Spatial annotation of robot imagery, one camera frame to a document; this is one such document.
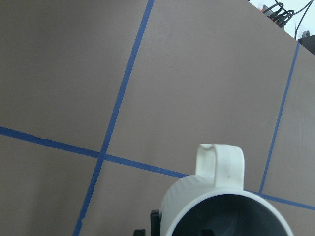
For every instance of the white cup with handle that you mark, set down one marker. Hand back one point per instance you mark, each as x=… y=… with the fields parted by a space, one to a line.
x=213 y=202

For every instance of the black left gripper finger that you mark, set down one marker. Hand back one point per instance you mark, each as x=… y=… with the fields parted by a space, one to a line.
x=154 y=225

